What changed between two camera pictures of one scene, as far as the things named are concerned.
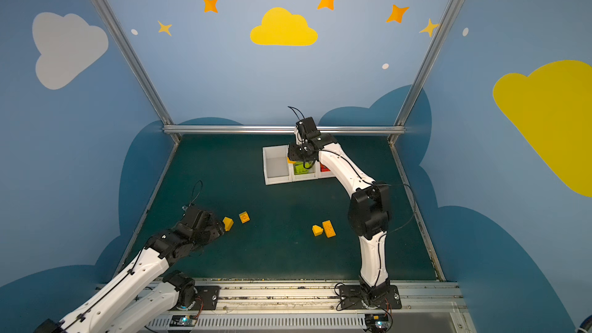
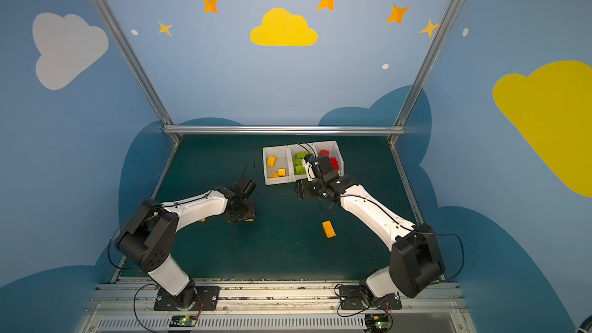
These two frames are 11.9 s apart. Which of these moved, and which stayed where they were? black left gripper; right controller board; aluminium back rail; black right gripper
Moved: black right gripper; black left gripper
Stayed: aluminium back rail; right controller board
